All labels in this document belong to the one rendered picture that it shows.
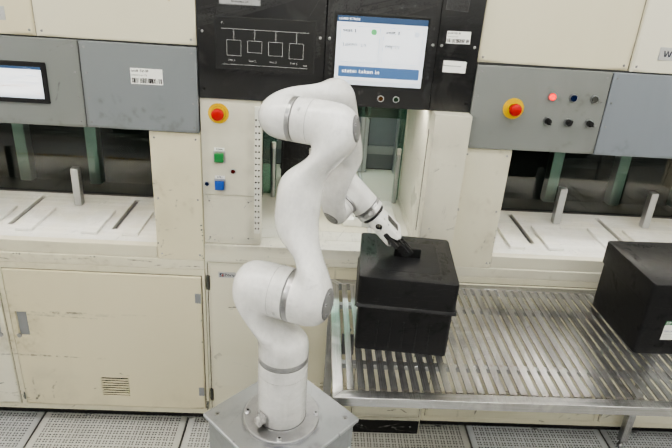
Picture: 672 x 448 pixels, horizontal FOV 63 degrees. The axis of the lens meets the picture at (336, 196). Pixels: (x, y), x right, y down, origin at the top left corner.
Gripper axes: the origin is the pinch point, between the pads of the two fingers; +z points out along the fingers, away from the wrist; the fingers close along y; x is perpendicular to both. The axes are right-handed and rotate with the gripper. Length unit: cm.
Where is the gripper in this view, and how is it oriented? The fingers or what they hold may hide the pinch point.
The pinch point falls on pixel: (405, 249)
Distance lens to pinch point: 167.3
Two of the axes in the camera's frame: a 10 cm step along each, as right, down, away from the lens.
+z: 6.6, 7.1, 2.4
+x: -7.5, 5.9, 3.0
